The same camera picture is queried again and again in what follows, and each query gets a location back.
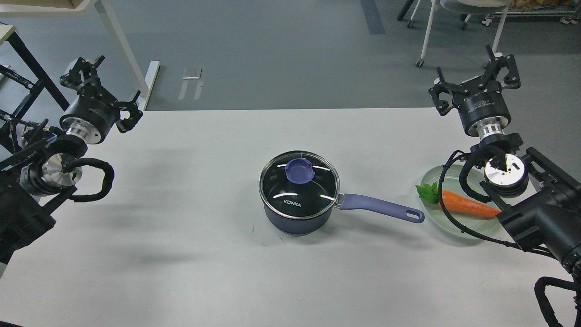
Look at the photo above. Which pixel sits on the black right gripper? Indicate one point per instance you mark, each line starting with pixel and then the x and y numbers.
pixel 486 113

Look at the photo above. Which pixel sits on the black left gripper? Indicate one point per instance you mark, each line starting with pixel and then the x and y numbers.
pixel 88 118

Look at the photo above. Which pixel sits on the glass lid with blue knob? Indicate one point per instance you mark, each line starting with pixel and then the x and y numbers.
pixel 299 185

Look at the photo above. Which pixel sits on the blue saucepan with handle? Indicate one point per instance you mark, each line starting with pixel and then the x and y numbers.
pixel 344 202

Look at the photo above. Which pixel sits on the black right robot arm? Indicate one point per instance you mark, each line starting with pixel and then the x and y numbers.
pixel 539 202

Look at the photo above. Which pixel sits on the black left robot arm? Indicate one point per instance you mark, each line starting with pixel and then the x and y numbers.
pixel 50 166

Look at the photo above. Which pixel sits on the black metal rack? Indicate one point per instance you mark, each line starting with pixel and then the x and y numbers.
pixel 34 88

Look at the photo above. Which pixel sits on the white floor plate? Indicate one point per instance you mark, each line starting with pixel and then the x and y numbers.
pixel 192 84

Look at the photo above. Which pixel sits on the orange toy carrot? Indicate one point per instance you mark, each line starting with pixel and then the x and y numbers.
pixel 453 202

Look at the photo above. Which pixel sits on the metal cart with wheels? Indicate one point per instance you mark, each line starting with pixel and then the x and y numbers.
pixel 565 11

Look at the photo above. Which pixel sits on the clear glass plate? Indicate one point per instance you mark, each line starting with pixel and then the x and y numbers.
pixel 487 227

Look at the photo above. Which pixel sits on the white desk frame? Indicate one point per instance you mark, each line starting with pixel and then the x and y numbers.
pixel 143 82

